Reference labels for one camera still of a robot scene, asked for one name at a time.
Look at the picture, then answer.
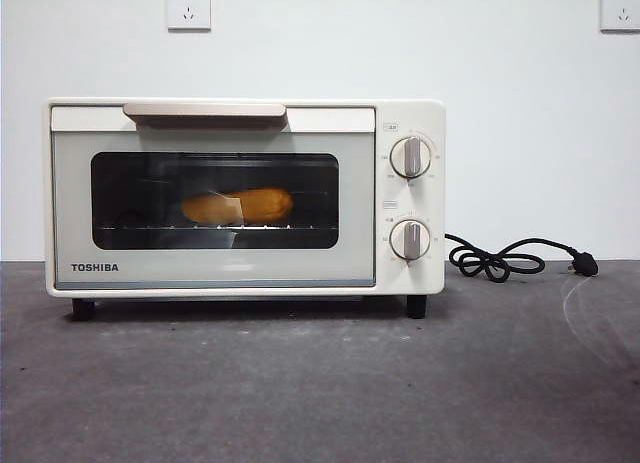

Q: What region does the oven door with beige handle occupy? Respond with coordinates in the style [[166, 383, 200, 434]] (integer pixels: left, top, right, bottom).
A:
[[50, 102, 378, 289]]

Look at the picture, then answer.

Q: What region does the oven timer knob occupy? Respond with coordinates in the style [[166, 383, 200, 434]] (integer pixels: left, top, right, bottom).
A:
[[389, 218, 432, 262]]

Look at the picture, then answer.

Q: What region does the oven temperature knob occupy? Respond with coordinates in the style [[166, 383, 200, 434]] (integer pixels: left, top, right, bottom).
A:
[[389, 135, 433, 179]]

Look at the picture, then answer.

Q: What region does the cream toaster oven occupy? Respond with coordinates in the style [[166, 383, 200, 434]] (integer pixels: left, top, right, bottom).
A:
[[45, 97, 447, 320]]

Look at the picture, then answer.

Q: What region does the metal wire oven rack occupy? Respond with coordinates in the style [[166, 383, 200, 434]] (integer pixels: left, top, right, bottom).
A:
[[94, 223, 337, 233]]

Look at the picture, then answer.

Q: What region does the white wall socket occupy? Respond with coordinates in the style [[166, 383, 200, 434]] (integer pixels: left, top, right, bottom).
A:
[[166, 0, 213, 33], [599, 0, 640, 33]]

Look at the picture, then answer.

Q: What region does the black power cable with plug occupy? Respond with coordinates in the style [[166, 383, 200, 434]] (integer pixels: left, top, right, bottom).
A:
[[443, 232, 600, 284]]

